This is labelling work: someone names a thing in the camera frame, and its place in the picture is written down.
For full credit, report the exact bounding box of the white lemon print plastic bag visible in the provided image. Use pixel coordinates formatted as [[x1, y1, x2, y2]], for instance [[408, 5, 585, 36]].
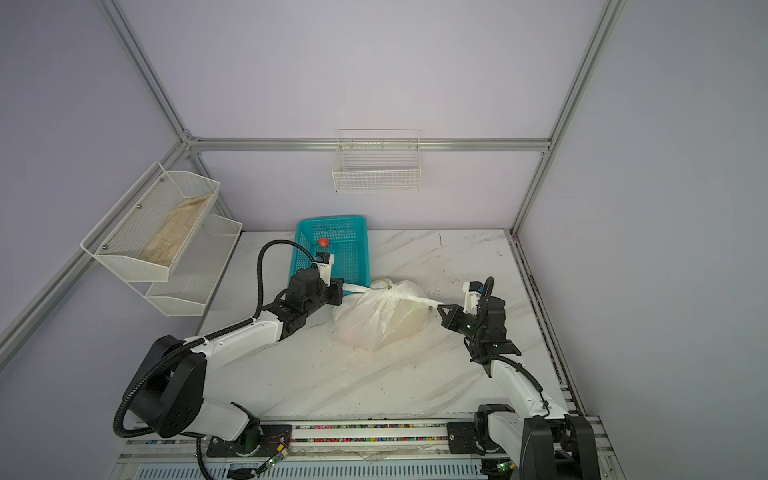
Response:
[[330, 278, 439, 352]]

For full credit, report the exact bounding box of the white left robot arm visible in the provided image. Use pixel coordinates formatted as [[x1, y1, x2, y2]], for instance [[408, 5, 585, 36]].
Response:
[[113, 265, 344, 442]]

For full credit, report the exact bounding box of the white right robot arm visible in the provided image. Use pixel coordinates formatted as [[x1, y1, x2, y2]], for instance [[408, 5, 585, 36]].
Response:
[[437, 293, 601, 479]]

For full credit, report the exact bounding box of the teal plastic fruit basket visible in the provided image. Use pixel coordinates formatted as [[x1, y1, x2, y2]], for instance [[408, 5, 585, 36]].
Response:
[[294, 215, 371, 287]]

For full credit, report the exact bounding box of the white mesh lower shelf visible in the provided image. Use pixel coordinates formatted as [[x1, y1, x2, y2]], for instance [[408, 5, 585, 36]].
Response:
[[145, 214, 242, 317]]

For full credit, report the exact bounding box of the white mesh shelf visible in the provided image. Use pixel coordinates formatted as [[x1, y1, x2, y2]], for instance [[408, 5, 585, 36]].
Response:
[[145, 214, 242, 317], [80, 162, 220, 283]]

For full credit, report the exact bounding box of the beige cloth in shelf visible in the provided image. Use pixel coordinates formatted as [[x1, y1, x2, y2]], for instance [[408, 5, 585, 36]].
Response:
[[140, 194, 211, 267]]

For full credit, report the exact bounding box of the white mesh upper shelf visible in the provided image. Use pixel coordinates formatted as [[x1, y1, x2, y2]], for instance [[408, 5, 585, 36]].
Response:
[[80, 162, 220, 283]]

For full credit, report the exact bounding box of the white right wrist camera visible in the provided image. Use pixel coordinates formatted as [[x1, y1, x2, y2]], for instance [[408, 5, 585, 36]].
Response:
[[462, 281, 484, 316]]

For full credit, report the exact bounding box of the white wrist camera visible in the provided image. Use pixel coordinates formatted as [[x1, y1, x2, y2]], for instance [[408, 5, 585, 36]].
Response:
[[462, 281, 484, 316], [314, 251, 335, 286]]

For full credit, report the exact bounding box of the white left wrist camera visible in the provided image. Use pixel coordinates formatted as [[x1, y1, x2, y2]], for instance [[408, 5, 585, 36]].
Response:
[[314, 251, 335, 286]]

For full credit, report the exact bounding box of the black left corrugated cable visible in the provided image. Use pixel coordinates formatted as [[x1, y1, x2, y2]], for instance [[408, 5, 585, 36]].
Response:
[[112, 239, 316, 439]]

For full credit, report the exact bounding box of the white wire wall basket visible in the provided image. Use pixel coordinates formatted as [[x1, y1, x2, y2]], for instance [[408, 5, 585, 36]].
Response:
[[332, 129, 422, 194]]

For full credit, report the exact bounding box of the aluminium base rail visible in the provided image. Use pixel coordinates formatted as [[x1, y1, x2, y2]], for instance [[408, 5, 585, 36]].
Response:
[[110, 418, 625, 480]]

